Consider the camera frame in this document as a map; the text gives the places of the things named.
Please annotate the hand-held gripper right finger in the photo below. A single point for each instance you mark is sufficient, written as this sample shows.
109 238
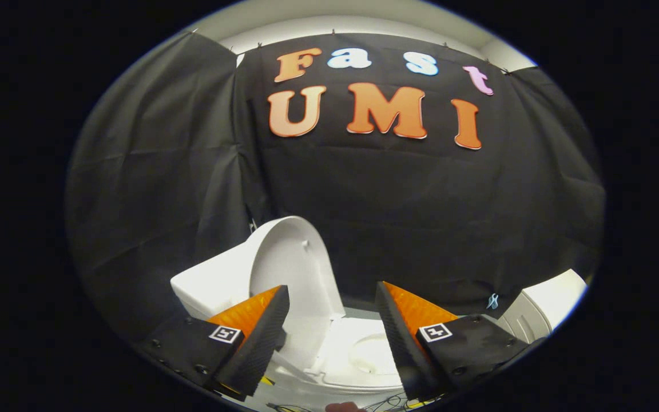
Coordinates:
404 343

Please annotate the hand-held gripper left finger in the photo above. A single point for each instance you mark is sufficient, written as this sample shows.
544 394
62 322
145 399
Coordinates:
258 343

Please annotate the white toilet lid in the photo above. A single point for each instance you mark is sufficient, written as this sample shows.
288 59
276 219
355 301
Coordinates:
289 269

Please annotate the white toilet seat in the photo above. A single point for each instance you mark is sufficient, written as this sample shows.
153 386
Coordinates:
338 355

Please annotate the white ceramic toilet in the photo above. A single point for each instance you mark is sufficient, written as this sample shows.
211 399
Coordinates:
209 286

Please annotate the light blue clip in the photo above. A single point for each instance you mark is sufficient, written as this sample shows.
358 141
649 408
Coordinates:
493 301

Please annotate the black backdrop cloth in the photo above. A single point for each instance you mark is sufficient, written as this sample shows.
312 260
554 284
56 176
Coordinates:
392 217

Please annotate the white drawer cabinet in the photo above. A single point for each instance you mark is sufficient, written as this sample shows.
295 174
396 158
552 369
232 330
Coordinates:
547 303

